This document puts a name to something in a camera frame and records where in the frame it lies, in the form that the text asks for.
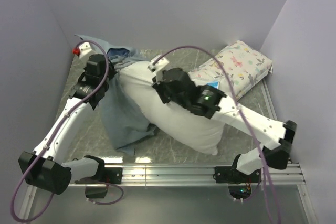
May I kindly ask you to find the white pillow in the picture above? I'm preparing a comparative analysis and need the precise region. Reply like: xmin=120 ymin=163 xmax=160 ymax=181
xmin=119 ymin=61 xmax=224 ymax=155

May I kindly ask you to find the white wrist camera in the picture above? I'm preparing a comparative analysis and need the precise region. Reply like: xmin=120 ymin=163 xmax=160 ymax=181
xmin=148 ymin=55 xmax=170 ymax=83
xmin=72 ymin=42 xmax=96 ymax=62

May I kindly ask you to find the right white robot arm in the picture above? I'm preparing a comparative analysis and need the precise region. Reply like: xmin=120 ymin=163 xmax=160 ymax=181
xmin=150 ymin=67 xmax=297 ymax=182

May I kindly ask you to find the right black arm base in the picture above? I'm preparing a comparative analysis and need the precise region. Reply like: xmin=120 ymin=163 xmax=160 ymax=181
xmin=213 ymin=166 xmax=261 ymax=203

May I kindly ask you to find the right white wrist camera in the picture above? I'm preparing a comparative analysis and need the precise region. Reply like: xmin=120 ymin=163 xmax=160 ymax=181
xmin=148 ymin=55 xmax=170 ymax=83

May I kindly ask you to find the floral patterned pillow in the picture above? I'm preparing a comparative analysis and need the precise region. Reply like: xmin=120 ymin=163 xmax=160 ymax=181
xmin=188 ymin=40 xmax=272 ymax=100

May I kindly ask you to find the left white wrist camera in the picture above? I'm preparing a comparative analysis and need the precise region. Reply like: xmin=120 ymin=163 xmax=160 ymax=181
xmin=72 ymin=42 xmax=96 ymax=62

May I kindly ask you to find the blue pillowcase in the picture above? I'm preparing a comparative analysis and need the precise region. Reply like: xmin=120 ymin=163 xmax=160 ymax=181
xmin=77 ymin=35 xmax=156 ymax=156

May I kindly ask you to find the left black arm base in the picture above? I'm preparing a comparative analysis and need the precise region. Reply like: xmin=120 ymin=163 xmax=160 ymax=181
xmin=85 ymin=167 xmax=124 ymax=205

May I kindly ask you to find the aluminium mounting rail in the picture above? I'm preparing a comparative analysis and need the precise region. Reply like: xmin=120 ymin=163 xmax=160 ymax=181
xmin=59 ymin=163 xmax=307 ymax=188

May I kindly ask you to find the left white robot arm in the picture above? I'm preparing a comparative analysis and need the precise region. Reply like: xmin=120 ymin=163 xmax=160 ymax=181
xmin=18 ymin=54 xmax=115 ymax=195

